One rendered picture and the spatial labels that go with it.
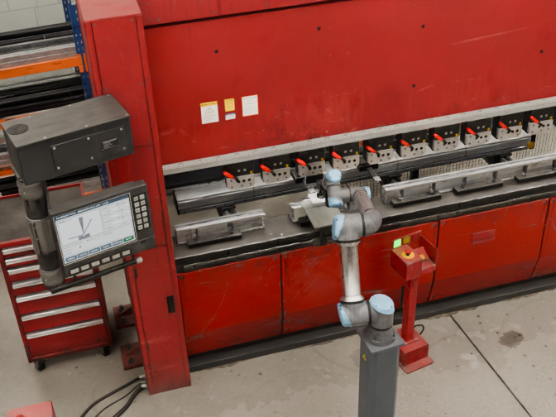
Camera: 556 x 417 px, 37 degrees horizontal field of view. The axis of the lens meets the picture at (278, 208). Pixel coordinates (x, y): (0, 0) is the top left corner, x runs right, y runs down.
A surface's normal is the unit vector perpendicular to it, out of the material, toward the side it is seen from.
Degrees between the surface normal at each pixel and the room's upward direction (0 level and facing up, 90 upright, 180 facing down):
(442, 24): 90
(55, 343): 90
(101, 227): 90
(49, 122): 0
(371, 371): 90
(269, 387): 0
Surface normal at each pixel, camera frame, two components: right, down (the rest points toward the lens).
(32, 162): 0.50, 0.48
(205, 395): -0.04, -0.82
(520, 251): 0.28, 0.54
